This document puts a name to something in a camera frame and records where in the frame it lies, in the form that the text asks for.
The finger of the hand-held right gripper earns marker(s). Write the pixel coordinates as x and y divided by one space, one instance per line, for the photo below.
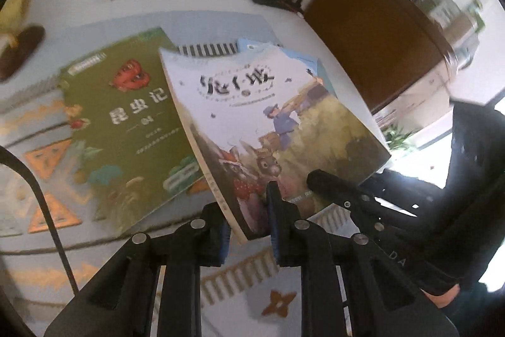
335 187

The beige globe on wooden base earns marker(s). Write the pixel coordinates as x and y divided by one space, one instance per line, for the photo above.
23 45

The green book with red insect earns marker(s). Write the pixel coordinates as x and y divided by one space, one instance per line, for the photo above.
126 123

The person's right hand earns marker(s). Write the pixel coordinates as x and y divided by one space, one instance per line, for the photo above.
442 295

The white and yellow picture book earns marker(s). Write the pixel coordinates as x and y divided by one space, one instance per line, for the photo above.
276 123

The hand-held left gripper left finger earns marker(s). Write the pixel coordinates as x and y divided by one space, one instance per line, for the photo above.
225 242

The printed play mat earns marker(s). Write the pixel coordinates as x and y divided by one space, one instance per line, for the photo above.
47 171

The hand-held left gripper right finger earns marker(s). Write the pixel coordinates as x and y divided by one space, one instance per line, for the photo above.
275 246

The brown wooden cabinet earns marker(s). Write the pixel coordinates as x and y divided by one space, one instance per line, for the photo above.
367 37

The light blue book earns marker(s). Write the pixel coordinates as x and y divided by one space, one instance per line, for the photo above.
292 52

